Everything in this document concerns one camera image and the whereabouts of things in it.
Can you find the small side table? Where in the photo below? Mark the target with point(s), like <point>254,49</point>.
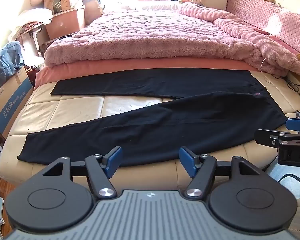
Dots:
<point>32,37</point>

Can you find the blue printed cardboard box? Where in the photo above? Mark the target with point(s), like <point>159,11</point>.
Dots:
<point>11,102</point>

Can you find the person's light blue jeans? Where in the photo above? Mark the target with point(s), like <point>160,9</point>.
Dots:
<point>285,190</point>

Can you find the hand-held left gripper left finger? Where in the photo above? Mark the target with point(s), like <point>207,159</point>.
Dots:
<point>113,162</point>

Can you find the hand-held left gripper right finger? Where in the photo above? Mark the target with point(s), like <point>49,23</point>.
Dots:
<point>188,162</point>

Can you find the pink fluffy blanket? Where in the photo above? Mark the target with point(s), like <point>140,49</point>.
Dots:
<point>140,35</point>

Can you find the beige leather mattress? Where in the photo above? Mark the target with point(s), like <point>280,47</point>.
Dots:
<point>65,107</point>

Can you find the pink quilted headboard cover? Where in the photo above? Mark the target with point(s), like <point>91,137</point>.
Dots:
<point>277,17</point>

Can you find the white bedding bundle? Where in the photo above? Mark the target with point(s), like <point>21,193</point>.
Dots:
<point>35,16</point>

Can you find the salmon pink bed sheet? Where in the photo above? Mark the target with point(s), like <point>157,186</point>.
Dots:
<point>90,67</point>

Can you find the black pants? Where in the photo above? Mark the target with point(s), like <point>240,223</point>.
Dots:
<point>165,125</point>

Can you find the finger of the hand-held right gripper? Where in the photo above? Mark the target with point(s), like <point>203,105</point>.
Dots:
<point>266,137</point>
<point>296,124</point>

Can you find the blue plastic bag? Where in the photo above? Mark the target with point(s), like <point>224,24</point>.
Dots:
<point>5,62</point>

